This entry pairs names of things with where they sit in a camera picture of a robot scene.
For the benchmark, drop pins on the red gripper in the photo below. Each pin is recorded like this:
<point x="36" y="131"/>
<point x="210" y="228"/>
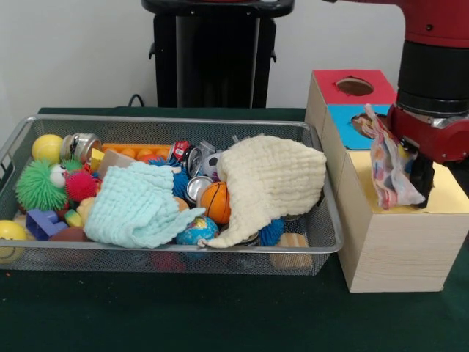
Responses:
<point x="432" y="136"/>

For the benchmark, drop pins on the multicoloured patterned cloth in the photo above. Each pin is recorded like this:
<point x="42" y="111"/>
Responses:
<point x="388" y="165"/>

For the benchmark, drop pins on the cream waffle cloth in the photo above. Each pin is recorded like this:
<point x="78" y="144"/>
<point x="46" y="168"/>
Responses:
<point x="270" y="180"/>

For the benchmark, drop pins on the mint waffle cloth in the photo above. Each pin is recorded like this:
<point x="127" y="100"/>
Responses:
<point x="138" y="209"/>

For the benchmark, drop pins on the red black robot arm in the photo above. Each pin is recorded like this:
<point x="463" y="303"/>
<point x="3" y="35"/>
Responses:
<point x="432" y="51"/>

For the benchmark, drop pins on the wooden box with three holes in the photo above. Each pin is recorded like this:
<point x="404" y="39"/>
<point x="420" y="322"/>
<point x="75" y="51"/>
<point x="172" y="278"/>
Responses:
<point x="396" y="242"/>

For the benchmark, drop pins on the shallow clear mesh bin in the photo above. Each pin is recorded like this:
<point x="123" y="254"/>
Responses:
<point x="146" y="260"/>

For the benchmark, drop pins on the blue spiky ball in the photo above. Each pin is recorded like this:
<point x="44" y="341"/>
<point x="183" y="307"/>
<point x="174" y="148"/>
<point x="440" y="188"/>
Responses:
<point x="271" y="231"/>

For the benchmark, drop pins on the orange toy basketball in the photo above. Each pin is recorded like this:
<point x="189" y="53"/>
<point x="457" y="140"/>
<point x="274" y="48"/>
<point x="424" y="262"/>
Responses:
<point x="213" y="204"/>

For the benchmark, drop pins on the small soccer ball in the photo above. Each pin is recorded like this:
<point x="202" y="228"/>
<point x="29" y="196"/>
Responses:
<point x="211" y="165"/>

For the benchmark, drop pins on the blue globe ball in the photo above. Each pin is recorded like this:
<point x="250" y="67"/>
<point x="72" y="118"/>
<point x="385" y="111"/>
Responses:
<point x="200" y="231"/>

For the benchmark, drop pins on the orange toy brick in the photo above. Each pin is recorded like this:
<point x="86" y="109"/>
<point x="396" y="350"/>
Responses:
<point x="134" y="152"/>

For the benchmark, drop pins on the red spiky ball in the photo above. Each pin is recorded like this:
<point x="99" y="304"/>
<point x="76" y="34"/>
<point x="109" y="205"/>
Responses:
<point x="81" y="185"/>

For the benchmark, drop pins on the crushed silver drink can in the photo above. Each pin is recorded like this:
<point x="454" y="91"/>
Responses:
<point x="83" y="144"/>

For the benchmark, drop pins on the yellow ball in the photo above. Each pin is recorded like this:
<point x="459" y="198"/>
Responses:
<point x="9" y="235"/>
<point x="46" y="148"/>

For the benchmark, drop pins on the purple toy block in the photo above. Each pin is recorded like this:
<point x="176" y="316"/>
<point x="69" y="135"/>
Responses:
<point x="42" y="224"/>

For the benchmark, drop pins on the green spiky ball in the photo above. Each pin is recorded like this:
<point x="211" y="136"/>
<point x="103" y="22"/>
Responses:
<point x="37" y="187"/>

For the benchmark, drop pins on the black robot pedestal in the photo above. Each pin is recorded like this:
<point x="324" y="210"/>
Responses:
<point x="212" y="59"/>

